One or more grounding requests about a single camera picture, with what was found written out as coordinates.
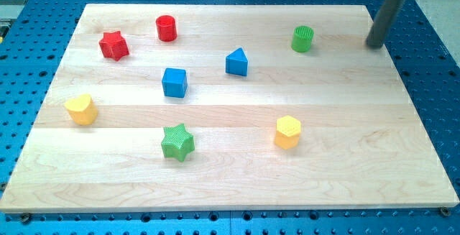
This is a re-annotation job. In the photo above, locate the green cylinder block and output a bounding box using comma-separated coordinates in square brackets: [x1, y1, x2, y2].
[291, 25, 314, 52]

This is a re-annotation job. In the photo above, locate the yellow half-cylinder block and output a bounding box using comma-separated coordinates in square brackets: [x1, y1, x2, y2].
[64, 93, 98, 126]

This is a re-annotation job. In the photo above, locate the blue cube block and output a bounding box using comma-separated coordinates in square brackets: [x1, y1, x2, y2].
[162, 68, 188, 98]

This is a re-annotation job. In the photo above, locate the red cylinder block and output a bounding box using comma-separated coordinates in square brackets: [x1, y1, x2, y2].
[155, 15, 177, 42]

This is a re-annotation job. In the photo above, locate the yellow hexagon block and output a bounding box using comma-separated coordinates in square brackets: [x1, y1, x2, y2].
[274, 115, 301, 149]

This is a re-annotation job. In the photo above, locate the board clamp screw left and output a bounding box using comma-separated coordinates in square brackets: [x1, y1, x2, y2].
[18, 213, 32, 224]

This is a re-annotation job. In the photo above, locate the green star block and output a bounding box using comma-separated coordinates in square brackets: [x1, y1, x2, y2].
[161, 124, 195, 162]

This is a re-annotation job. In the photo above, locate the wooden board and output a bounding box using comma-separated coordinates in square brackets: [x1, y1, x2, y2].
[1, 4, 459, 213]

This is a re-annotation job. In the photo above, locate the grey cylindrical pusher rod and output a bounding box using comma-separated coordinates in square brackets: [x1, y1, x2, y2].
[366, 0, 406, 49]

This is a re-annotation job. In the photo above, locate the board clamp screw right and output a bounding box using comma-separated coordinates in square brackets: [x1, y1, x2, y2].
[439, 207, 451, 217]

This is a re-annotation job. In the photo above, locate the board clamp screw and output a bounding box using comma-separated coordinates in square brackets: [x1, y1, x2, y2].
[18, 213, 32, 224]
[439, 207, 451, 217]

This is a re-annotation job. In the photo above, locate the red star block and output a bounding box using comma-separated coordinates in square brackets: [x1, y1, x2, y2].
[98, 31, 129, 61]

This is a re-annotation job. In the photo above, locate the blue triangle block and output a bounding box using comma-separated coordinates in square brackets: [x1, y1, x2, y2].
[225, 47, 249, 76]

